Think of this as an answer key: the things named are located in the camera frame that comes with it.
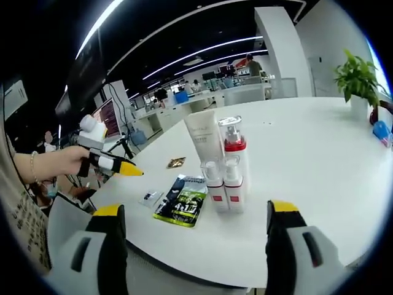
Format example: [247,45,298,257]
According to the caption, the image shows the person's left hand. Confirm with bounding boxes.
[52,144,91,178]

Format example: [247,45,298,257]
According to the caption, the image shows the thin wrist bracelet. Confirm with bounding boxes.
[29,150,39,184]

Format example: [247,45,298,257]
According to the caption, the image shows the grey mesh chair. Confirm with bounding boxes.
[223,84,267,108]
[270,78,298,100]

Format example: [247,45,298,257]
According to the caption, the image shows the beige printed shirt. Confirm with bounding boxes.
[0,122,52,275]

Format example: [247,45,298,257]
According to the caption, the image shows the white skincare tube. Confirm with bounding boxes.
[183,110,227,169]

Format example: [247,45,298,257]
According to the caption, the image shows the gold foil skincare sachet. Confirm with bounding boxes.
[166,156,187,170]

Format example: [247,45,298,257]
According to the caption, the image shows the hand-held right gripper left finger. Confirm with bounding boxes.
[56,203,129,295]

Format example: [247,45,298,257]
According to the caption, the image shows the white spray bottle red collar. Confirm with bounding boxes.
[217,115,251,199]

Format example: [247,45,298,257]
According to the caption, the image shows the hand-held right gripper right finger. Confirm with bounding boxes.
[265,199,349,295]

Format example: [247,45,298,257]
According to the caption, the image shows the green potted plant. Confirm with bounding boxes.
[333,48,382,119]

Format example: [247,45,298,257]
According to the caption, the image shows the blue water jug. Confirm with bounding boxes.
[131,128,149,146]

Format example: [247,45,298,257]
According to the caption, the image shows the white mesh chair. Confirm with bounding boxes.
[45,192,268,293]

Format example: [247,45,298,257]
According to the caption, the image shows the small clear skincare sachet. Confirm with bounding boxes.
[138,190,165,208]

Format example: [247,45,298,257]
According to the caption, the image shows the green black skincare packet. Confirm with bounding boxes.
[152,173,209,229]

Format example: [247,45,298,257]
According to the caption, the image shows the ceiling light strip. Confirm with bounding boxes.
[75,0,124,60]
[142,35,264,81]
[174,48,268,76]

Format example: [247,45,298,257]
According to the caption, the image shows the red round object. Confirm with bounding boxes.
[370,103,393,125]

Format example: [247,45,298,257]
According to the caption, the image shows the computer monitor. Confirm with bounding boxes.
[91,98,122,140]

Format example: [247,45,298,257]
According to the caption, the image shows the black tripod stand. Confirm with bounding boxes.
[121,135,136,160]

